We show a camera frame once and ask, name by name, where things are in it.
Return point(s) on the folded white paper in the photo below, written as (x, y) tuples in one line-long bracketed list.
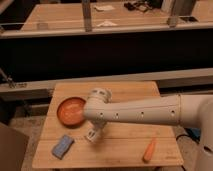
[(107, 23)]

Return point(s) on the wooden cutting board table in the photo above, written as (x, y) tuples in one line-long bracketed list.
[(123, 145)]

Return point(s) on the white bottle with label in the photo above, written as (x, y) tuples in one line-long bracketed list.
[(93, 135)]

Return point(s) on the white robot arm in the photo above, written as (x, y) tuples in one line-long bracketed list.
[(189, 111)]

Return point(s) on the white paper on bench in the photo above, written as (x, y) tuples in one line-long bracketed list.
[(104, 8)]

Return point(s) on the blue sponge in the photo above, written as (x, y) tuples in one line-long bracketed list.
[(63, 145)]

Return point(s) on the metal clamp on rail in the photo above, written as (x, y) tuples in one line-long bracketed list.
[(10, 81)]

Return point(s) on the black tools on bench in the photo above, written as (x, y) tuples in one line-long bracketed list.
[(141, 5)]

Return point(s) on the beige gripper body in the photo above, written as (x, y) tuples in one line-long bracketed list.
[(97, 126)]

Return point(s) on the orange carrot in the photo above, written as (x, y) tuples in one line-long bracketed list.
[(149, 151)]

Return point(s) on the orange ceramic bowl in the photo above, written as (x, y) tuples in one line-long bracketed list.
[(70, 111)]

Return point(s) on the blue box with cables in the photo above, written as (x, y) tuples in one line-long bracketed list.
[(192, 133)]

